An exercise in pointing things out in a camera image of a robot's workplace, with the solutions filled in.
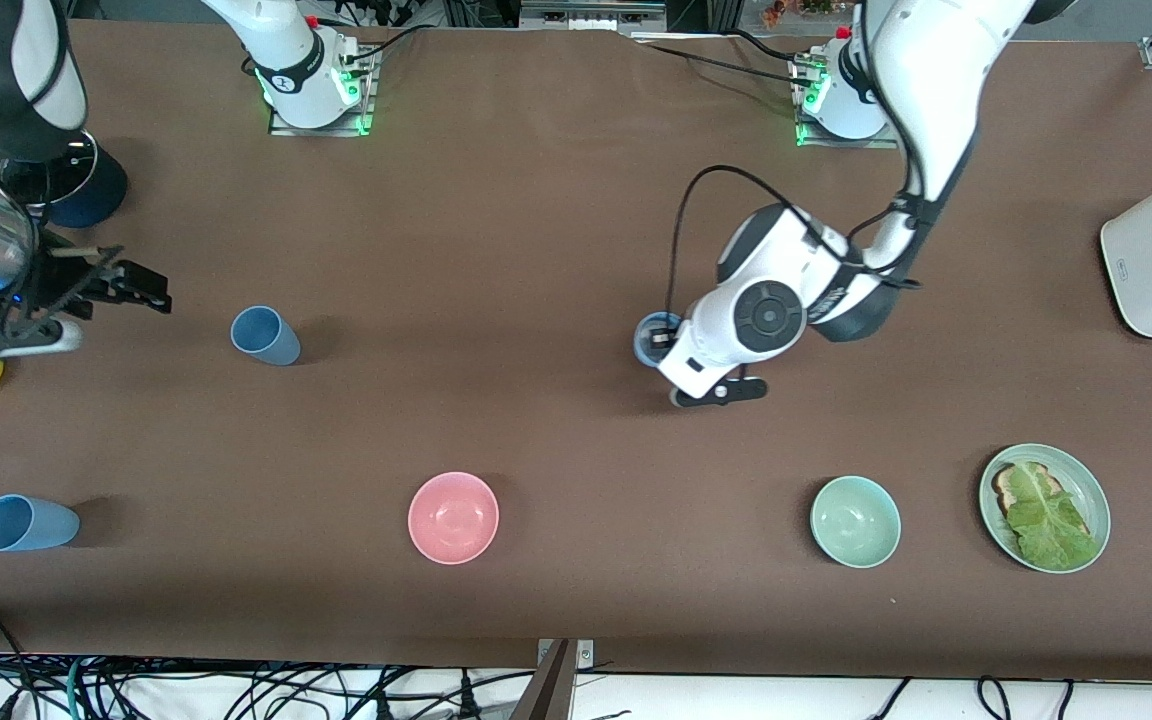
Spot blue cup with white filling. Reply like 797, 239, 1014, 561
632, 311, 685, 370

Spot plain blue cup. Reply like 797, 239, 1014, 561
230, 305, 302, 367
0, 494, 81, 553

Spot glass lid with blue knob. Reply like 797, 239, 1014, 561
0, 130, 99, 209

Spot pale green bowl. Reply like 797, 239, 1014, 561
809, 475, 903, 570

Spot pink bowl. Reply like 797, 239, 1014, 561
407, 471, 501, 566

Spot white power strip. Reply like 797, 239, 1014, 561
521, 0, 668, 34

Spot orange background items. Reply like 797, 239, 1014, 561
761, 0, 839, 28

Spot dark slanted pole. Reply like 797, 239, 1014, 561
508, 640, 578, 720

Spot toasted bread slice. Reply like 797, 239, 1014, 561
993, 462, 1063, 517

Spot green lettuce leaf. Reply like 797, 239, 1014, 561
1004, 462, 1103, 572

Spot pale green plate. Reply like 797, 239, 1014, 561
978, 443, 1113, 575

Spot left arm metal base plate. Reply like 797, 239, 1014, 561
794, 60, 900, 150

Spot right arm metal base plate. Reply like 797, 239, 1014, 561
268, 45, 378, 138

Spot black left base cable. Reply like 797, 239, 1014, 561
636, 30, 817, 87

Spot black base cable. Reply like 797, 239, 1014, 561
341, 18, 437, 67
636, 30, 817, 87

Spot small metal bracket plate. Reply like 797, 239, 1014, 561
537, 638, 596, 670

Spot black right base cable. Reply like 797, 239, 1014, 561
341, 18, 437, 67

